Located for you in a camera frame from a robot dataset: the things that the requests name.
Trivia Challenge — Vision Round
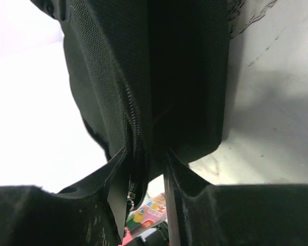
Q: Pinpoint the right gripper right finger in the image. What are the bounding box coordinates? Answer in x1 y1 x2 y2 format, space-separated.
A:
164 150 308 246

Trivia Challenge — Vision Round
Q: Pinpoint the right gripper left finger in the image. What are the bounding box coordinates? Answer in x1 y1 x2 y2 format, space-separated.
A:
0 149 129 245

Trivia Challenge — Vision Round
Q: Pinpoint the black backpack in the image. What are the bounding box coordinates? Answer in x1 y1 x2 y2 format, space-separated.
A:
34 1 245 206

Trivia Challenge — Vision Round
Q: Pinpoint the pink lidded bottle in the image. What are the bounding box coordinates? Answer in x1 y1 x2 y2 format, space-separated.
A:
122 193 170 246

